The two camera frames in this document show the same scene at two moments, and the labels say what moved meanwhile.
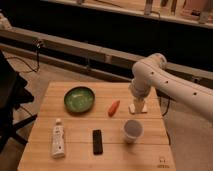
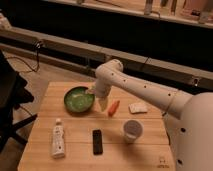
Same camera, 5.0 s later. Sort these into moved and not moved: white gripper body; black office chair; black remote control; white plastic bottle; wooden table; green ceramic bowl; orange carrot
Moved: white gripper body
Not moved: wooden table; black remote control; white plastic bottle; green ceramic bowl; orange carrot; black office chair
